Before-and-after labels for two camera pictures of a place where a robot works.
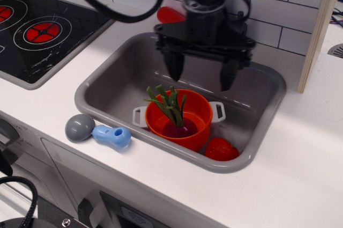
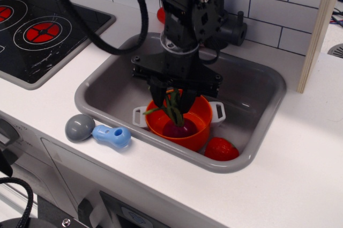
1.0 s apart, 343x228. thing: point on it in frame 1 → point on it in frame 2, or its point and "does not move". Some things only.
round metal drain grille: x=336 y=50 does not move
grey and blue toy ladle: x=79 y=127 does not move
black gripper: x=208 y=32 → x=185 y=71
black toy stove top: x=41 y=39 does not move
